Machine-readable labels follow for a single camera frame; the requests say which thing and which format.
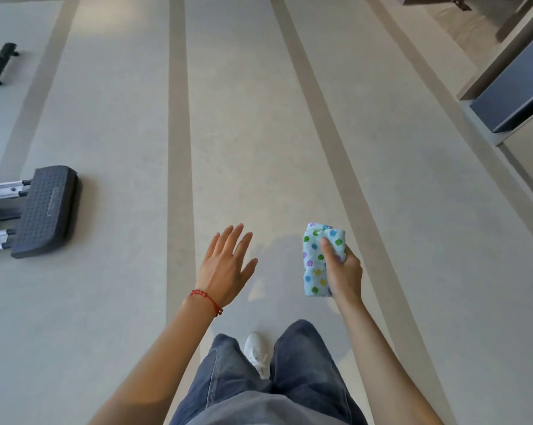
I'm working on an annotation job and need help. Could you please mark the person's right hand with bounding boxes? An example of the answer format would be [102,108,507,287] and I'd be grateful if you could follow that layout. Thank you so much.
[320,238,364,307]

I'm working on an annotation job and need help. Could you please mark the person's left hand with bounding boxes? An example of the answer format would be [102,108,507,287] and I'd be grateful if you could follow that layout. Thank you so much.
[195,223,258,308]

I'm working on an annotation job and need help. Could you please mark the polka dot cloth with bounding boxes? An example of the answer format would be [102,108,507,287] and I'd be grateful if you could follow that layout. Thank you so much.
[303,222,348,298]

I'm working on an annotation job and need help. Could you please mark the person's right forearm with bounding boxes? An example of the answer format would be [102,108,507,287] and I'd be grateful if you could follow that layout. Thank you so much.
[335,295,445,425]

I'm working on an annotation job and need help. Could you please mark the person's left forearm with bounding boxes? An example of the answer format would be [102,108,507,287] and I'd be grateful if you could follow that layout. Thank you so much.
[88,295,221,425]

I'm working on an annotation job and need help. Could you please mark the white sneaker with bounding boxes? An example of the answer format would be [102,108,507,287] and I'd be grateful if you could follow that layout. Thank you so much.
[244,332,272,380]

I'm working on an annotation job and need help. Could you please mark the blue denim jeans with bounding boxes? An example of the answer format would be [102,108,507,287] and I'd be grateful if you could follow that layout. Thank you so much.
[169,319,369,425]

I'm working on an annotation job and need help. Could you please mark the grey shirt hem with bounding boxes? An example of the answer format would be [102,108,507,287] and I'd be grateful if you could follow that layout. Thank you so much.
[199,390,352,425]

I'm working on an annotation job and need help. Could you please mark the black textured footplate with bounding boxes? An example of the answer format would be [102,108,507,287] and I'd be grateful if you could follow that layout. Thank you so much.
[10,165,83,260]

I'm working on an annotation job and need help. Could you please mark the dark grey cabinet panel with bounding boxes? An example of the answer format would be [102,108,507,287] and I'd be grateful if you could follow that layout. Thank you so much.
[469,23,533,134]

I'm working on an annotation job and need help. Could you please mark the red string bracelet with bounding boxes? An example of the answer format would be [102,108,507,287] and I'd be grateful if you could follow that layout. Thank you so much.
[188,289,224,317]

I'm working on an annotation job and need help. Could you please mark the beige cabinet frame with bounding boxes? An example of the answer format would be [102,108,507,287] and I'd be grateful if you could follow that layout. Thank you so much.
[456,0,533,208]

